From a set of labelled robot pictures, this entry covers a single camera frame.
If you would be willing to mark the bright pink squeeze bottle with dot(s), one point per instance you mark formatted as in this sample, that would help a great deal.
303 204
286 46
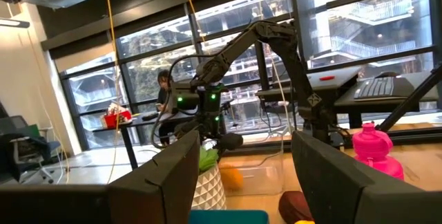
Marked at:
374 148

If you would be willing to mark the black office chair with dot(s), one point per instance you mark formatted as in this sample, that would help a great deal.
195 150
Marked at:
20 141

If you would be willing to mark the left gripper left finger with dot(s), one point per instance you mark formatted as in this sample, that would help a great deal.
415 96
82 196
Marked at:
103 206

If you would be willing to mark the small red object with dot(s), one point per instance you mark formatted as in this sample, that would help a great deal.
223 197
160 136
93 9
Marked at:
326 78

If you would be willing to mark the yellow toy lemon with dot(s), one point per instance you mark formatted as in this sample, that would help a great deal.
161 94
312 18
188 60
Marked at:
304 222

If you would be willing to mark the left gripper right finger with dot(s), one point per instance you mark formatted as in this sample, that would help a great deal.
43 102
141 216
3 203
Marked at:
362 200

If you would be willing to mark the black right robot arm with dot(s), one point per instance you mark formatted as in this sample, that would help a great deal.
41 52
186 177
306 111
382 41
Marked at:
293 61

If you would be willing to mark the clear plastic container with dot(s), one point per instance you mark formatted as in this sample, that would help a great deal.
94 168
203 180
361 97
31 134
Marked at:
262 179

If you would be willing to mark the black aluminium table frame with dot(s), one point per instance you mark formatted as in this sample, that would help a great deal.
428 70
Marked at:
414 135

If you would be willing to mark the black laptop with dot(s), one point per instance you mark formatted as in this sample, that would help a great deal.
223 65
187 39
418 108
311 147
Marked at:
374 87

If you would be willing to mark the potted succulent white pot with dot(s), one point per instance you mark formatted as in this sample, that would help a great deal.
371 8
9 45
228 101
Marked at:
209 189

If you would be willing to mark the teal plastic tray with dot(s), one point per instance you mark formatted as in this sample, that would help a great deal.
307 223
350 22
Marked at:
228 217

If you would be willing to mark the dark red toy fruit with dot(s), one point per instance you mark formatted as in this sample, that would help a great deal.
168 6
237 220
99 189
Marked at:
291 208

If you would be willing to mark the person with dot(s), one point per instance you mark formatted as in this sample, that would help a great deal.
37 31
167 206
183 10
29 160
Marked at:
165 96

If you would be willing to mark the black table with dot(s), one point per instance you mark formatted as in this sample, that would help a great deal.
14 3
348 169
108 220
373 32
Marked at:
145 122

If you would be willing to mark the red box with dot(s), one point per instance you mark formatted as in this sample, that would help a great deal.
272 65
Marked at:
117 118

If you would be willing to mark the oblong orange toy fruit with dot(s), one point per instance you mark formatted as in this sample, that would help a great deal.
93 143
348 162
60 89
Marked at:
230 179

